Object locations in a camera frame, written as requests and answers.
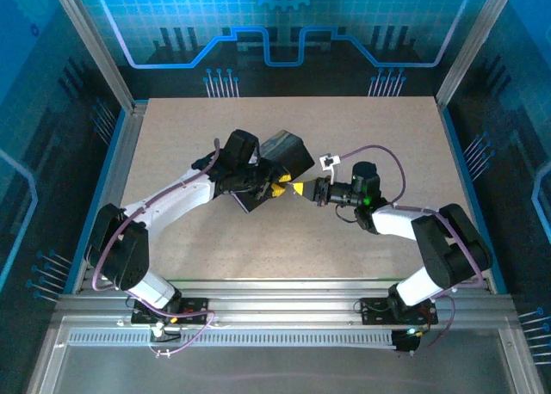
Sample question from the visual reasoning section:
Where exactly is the black box with painting lid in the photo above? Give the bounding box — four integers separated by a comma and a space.
234, 129, 316, 214

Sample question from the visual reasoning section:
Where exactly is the black controller box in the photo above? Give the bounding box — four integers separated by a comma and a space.
391, 328, 422, 355

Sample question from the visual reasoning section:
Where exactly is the grey metal front shelf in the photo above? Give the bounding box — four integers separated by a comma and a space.
25, 316, 544, 394

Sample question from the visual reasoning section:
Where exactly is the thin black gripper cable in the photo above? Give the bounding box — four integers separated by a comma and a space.
334, 205, 359, 224

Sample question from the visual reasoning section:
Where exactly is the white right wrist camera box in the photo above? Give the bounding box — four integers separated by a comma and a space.
318, 152, 342, 184

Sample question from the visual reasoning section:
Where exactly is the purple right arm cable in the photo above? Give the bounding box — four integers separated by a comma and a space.
337, 144, 490, 350

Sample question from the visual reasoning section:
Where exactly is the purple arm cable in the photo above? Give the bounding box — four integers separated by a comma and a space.
337, 144, 490, 350
92, 139, 223, 356

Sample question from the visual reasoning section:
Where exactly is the aluminium front rail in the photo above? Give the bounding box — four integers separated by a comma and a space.
55, 280, 516, 326

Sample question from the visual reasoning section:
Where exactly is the aluminium rail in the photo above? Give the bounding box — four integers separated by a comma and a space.
55, 280, 516, 326
71, 103, 150, 294

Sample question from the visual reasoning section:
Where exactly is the aluminium left side rail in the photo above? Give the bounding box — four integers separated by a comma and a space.
71, 103, 150, 294

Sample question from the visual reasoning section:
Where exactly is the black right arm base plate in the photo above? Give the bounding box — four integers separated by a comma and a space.
359, 297, 439, 326

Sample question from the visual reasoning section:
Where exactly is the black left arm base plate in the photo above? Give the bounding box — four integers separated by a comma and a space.
130, 297, 210, 326

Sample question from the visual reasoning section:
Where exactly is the slotted grey cable duct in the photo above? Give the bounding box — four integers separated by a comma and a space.
66, 331, 395, 348

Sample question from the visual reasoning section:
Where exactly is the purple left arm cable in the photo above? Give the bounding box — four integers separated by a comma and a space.
92, 139, 223, 356

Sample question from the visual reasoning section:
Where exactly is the aluminium right frame post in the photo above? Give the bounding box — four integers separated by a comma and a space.
435, 0, 520, 108

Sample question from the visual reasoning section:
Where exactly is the aluminium frame post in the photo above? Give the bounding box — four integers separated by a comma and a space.
435, 0, 520, 108
46, 0, 137, 111

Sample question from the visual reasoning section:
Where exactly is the aluminium left frame post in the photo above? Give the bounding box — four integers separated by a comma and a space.
46, 0, 137, 111

